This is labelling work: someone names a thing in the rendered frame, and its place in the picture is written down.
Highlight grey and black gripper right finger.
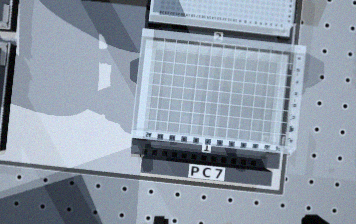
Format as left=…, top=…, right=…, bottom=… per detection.
left=301, top=214, right=329, bottom=224

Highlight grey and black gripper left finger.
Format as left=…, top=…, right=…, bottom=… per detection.
left=153, top=216, right=168, bottom=224

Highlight grey flat base plate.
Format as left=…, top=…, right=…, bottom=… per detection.
left=0, top=0, right=356, bottom=224

